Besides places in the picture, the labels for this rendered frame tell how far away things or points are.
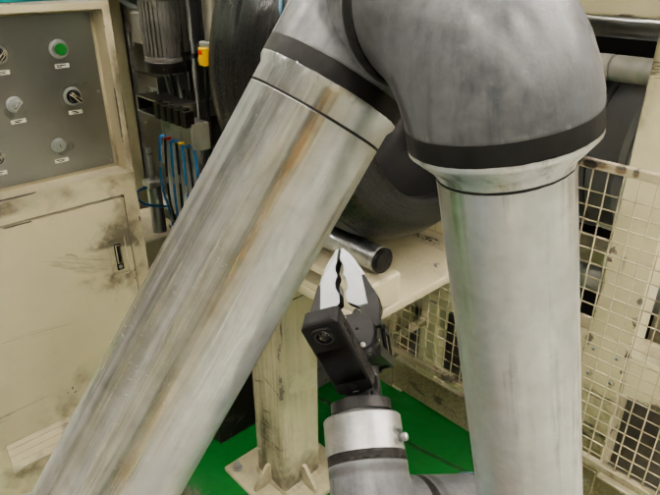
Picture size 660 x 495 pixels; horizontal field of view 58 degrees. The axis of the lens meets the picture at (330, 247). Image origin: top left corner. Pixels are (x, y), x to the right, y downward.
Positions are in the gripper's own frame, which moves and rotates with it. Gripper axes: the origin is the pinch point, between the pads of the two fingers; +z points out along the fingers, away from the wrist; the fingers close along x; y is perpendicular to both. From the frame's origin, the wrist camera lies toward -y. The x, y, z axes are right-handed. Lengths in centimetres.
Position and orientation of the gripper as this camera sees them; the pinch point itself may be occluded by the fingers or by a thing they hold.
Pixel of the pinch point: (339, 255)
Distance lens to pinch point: 77.4
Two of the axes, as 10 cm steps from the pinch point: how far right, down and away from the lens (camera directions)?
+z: -0.9, -8.8, 4.7
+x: 9.3, -2.4, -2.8
